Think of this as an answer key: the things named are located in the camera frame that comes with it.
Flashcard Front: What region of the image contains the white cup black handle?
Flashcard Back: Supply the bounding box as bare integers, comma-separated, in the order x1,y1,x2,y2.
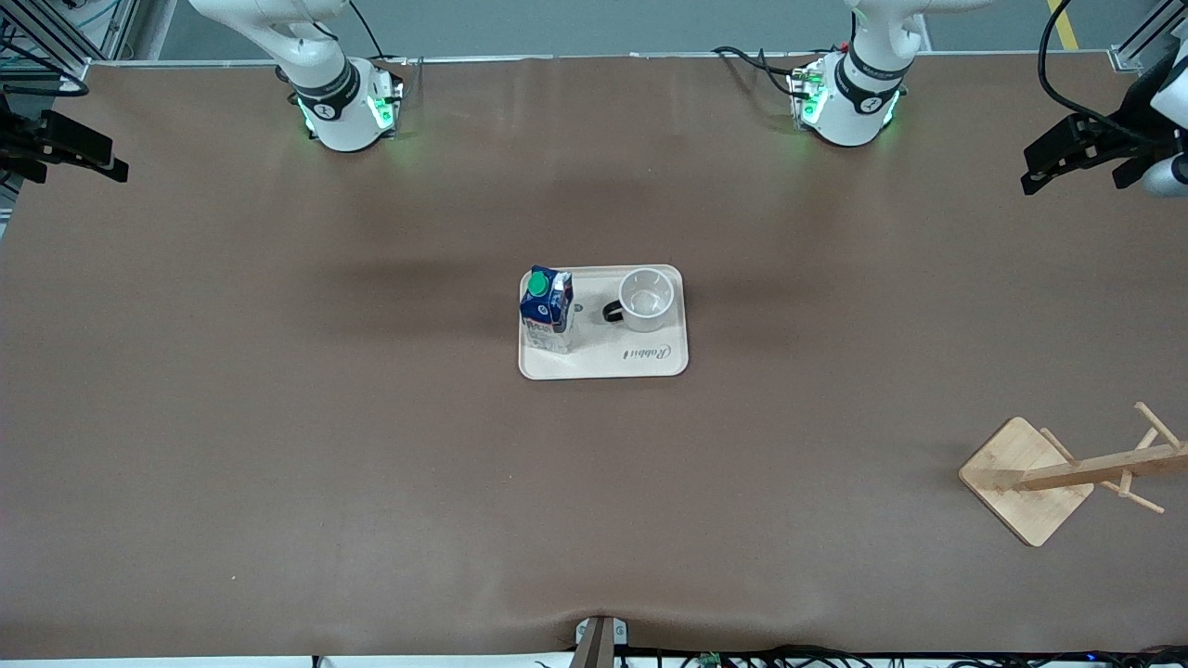
602,267,676,334

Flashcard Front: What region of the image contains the blue white milk carton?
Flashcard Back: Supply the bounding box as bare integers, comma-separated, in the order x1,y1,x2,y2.
519,266,575,354

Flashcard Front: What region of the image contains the wooden cup rack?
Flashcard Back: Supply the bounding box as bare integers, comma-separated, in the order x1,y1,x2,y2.
958,401,1188,548

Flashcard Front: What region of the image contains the cream rabbit print tray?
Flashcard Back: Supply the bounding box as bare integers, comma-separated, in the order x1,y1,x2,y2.
518,264,690,381

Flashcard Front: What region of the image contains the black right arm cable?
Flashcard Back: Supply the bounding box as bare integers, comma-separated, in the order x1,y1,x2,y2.
0,56,90,99

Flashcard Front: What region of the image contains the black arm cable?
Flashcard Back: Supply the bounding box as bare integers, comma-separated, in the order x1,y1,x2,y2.
0,56,90,99
1037,0,1147,131

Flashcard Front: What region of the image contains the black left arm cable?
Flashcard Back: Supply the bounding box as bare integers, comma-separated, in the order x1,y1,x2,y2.
1037,0,1147,131

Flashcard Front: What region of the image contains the aluminium frame post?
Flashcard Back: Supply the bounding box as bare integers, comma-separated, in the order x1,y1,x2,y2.
0,0,140,83
1111,0,1188,72

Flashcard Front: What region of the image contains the black right base cable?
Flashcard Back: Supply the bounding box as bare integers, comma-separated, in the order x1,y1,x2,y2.
348,0,414,94

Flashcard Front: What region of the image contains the black base cable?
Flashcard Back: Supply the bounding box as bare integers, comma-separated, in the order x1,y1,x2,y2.
713,45,808,103
348,0,414,94

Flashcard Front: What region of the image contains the black left base cable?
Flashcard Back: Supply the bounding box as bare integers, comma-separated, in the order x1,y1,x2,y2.
713,45,808,103

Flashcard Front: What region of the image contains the black cable bundle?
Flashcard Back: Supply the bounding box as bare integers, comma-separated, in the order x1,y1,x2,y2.
536,645,1188,668

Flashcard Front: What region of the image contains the metal table edge bracket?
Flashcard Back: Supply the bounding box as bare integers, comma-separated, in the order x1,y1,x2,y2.
574,615,629,668

